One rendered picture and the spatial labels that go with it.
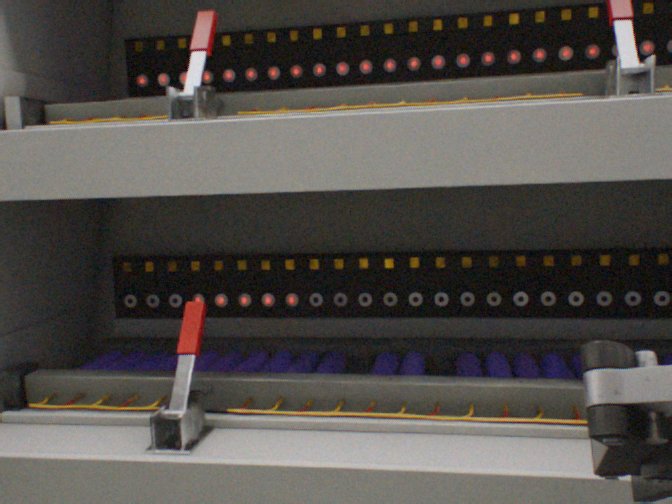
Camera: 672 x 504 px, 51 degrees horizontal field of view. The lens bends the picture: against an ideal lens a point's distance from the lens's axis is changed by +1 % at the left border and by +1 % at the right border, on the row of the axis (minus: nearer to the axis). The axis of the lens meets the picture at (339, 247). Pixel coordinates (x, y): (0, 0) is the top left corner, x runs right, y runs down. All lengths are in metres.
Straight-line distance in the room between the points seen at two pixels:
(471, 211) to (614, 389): 0.41
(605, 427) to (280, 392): 0.30
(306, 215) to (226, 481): 0.28
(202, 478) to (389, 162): 0.21
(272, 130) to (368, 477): 0.21
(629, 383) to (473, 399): 0.26
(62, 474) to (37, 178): 0.18
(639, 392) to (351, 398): 0.29
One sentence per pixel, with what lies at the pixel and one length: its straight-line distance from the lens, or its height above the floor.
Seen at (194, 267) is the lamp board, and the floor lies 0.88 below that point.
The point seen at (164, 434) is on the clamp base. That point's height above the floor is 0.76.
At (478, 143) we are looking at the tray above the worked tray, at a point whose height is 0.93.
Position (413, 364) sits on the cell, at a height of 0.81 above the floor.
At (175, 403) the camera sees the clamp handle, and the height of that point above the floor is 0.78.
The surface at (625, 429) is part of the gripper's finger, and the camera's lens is 0.20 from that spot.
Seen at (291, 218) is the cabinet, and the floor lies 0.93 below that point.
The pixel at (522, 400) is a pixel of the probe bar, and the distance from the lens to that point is 0.45.
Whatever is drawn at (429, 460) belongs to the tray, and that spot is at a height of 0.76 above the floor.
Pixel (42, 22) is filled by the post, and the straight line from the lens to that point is 0.64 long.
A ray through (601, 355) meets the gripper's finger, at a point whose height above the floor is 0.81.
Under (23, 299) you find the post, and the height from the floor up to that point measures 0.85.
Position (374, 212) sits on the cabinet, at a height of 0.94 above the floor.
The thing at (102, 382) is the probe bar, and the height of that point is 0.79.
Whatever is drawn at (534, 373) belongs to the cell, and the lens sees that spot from 0.49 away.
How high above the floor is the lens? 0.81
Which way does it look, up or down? 9 degrees up
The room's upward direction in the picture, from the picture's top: 1 degrees clockwise
